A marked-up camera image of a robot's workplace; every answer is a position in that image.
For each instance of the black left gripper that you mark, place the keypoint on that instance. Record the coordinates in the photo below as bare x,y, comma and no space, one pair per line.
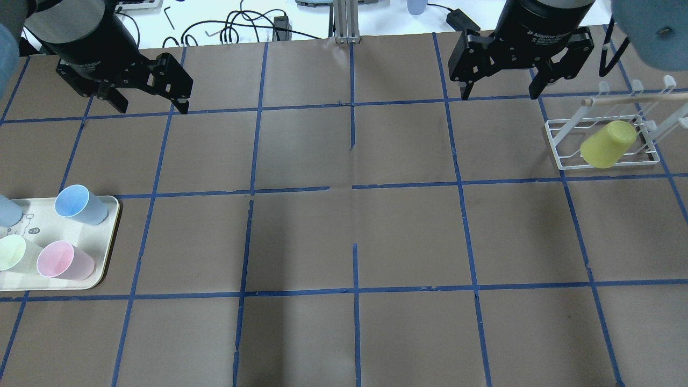
80,38

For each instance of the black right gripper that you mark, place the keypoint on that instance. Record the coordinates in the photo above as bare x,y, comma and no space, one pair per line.
540,21

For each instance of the yellow plastic cup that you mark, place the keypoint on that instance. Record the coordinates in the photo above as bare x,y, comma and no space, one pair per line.
608,145

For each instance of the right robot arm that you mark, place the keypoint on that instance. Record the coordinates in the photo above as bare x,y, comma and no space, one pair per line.
656,29

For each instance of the blue cup on desk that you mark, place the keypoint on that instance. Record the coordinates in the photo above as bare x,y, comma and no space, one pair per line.
416,7

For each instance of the blue plastic cup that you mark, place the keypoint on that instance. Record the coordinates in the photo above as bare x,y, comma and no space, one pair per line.
77,203

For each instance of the grey plastic cup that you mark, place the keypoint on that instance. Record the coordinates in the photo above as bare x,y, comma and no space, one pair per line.
11,212

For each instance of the pink plastic cup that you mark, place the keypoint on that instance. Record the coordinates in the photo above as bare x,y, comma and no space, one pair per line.
62,260

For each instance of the pale green plastic cup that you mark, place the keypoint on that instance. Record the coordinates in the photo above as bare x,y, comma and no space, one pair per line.
19,255

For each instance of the black allen key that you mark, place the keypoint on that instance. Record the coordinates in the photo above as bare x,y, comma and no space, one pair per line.
166,11

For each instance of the cream serving tray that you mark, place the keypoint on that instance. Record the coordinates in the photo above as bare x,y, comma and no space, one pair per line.
41,226

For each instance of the white wire cup rack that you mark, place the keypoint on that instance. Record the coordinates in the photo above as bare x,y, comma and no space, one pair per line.
654,114

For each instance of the aluminium frame post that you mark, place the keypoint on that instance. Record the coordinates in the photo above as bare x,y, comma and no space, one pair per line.
346,22

